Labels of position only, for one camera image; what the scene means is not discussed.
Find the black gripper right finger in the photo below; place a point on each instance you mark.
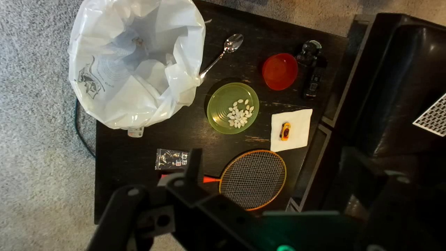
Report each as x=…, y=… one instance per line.
x=194, y=165

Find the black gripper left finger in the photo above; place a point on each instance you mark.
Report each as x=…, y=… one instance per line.
x=117, y=226

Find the small clear plastic packet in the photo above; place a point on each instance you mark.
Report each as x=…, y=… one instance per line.
x=169, y=159

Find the orange badminton racket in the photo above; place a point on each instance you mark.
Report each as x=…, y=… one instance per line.
x=251, y=180

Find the green bowl with white pieces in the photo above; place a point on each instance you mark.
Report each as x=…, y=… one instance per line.
x=233, y=108

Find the black coffee table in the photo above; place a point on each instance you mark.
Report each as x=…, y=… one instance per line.
x=123, y=161

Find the white napkin with snack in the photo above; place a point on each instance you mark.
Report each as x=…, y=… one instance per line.
x=290, y=130

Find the metal spoon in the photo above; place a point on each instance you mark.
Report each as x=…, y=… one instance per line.
x=230, y=45

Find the black leather chair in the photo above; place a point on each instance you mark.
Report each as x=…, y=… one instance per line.
x=372, y=177

